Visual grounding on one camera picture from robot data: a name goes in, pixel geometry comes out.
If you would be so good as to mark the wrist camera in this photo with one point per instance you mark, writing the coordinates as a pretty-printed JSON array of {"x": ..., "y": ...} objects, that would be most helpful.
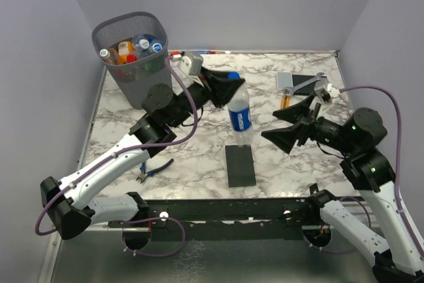
[
  {"x": 325, "y": 91},
  {"x": 188, "y": 62}
]

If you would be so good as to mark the large orange juice bottle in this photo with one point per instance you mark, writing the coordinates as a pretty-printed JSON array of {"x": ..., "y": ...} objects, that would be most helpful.
[{"x": 109, "y": 56}]

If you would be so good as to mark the small orange juice bottle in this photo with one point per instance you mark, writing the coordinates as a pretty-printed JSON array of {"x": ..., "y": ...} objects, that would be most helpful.
[{"x": 124, "y": 49}]

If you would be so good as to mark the yellow utility knife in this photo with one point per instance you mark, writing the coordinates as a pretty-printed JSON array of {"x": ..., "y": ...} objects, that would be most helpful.
[{"x": 285, "y": 102}]

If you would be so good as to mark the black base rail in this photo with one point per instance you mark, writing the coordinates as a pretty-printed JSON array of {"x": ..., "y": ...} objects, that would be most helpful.
[{"x": 225, "y": 219}]

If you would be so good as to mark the pepsi label clear bottle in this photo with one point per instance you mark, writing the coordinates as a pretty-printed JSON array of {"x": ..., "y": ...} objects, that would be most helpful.
[{"x": 239, "y": 114}]

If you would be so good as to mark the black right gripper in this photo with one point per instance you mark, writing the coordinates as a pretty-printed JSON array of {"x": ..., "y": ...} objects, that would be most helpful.
[{"x": 285, "y": 137}]

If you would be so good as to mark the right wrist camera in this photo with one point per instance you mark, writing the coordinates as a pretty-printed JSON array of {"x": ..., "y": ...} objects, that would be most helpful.
[{"x": 325, "y": 91}]

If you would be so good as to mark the black box rear right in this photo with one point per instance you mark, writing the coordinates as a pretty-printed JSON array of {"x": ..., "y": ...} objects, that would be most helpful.
[{"x": 305, "y": 91}]

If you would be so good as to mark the green plastic bottle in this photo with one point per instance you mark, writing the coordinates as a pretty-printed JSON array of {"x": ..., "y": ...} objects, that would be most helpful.
[{"x": 153, "y": 66}]

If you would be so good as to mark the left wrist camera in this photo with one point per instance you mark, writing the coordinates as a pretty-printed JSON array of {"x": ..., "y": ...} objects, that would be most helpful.
[{"x": 188, "y": 62}]

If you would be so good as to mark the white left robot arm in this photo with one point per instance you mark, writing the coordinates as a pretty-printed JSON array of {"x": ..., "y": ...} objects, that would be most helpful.
[{"x": 170, "y": 119}]

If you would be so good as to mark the blue label bottle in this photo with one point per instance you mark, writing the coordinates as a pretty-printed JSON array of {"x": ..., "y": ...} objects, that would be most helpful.
[{"x": 155, "y": 46}]

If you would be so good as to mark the clear crushed bottle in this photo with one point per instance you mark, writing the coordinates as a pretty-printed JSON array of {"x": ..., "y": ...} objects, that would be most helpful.
[{"x": 141, "y": 43}]

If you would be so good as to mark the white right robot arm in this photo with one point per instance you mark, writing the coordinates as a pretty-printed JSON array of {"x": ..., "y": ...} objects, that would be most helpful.
[{"x": 393, "y": 256}]

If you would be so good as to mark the grey white hub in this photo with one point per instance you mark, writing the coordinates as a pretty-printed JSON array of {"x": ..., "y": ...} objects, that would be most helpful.
[{"x": 283, "y": 80}]

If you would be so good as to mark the grey mesh waste bin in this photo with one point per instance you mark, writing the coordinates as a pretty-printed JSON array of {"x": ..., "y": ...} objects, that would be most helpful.
[{"x": 130, "y": 78}]

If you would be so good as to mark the silver wrench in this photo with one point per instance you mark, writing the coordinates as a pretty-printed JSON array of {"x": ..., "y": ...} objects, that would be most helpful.
[{"x": 289, "y": 91}]

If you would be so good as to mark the black network switch centre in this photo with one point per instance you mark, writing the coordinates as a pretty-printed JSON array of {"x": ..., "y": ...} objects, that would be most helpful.
[{"x": 240, "y": 166}]

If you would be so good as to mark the blue handled pliers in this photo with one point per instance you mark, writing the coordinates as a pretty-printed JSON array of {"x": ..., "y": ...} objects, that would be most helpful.
[{"x": 144, "y": 173}]

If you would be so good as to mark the red label bottle red cap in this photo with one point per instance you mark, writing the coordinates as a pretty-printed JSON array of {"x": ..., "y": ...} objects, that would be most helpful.
[{"x": 131, "y": 58}]

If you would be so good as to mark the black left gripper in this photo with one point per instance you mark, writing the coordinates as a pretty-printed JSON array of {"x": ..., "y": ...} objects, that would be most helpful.
[{"x": 222, "y": 93}]

